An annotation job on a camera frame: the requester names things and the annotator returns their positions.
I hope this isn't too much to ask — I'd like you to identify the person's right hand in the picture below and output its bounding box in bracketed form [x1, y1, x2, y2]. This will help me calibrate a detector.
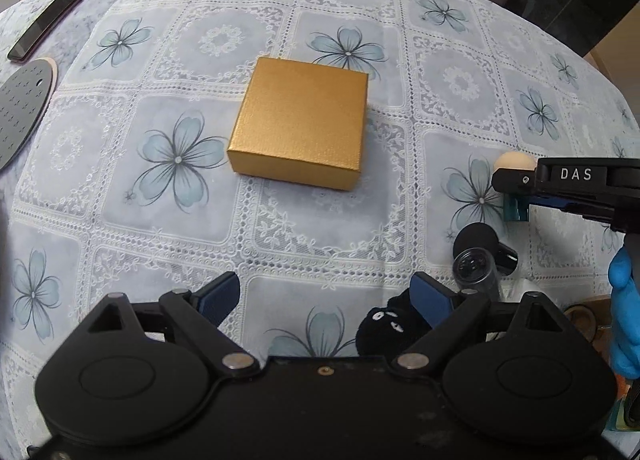
[608, 245, 640, 377]

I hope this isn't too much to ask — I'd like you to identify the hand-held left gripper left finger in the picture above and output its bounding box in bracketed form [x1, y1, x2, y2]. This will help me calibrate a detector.
[82, 271, 261, 375]

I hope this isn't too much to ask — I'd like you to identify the black plush toy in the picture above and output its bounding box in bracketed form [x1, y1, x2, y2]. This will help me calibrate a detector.
[355, 289, 435, 357]

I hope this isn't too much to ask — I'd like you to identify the beige sponge egg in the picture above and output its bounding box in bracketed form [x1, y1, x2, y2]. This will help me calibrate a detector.
[494, 151, 536, 174]

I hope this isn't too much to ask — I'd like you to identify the dark cylindrical bottle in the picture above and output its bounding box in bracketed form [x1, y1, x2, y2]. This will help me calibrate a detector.
[452, 247, 519, 301]

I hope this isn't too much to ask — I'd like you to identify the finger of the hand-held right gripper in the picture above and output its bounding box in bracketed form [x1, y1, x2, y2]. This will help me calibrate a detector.
[491, 157, 640, 194]
[520, 191, 640, 233]

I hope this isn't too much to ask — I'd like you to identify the white cloth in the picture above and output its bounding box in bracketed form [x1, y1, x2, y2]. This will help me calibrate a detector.
[499, 274, 547, 302]

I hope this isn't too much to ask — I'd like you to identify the gold cardboard box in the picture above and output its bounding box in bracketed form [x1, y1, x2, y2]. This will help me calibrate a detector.
[226, 56, 371, 192]

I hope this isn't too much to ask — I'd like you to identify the black perforated trivet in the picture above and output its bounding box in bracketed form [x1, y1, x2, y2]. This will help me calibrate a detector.
[0, 58, 57, 174]

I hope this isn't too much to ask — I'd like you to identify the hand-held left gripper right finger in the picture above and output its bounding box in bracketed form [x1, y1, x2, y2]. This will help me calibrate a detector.
[392, 271, 571, 374]

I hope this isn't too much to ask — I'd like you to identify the brown round object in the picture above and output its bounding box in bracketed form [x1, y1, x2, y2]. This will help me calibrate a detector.
[564, 303, 599, 342]

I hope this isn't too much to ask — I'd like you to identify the dark smartphone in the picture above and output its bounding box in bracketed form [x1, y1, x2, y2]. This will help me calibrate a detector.
[7, 0, 92, 63]

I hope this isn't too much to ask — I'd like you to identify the floral lace tablecloth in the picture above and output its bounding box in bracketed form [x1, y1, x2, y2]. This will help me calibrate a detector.
[0, 0, 640, 460]

